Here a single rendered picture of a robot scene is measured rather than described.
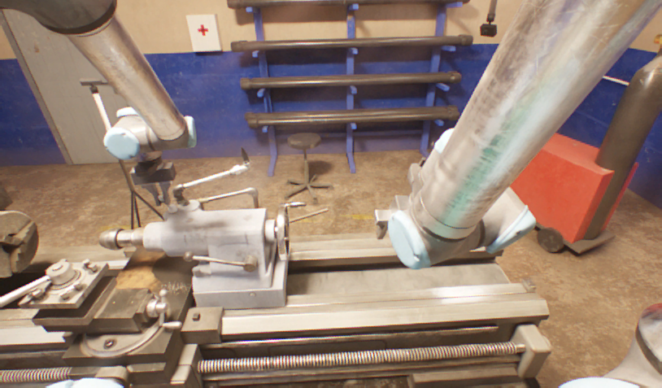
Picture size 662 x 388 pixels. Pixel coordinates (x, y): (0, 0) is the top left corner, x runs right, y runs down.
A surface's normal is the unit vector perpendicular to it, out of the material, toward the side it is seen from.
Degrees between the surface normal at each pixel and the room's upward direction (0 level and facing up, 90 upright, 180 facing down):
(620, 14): 108
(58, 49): 90
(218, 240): 82
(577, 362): 0
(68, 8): 122
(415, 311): 36
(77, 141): 90
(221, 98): 90
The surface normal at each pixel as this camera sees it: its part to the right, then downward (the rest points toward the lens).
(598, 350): -0.02, -0.86
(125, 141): 0.14, 0.50
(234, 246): 0.04, 0.27
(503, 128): -0.55, 0.59
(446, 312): 0.01, -0.40
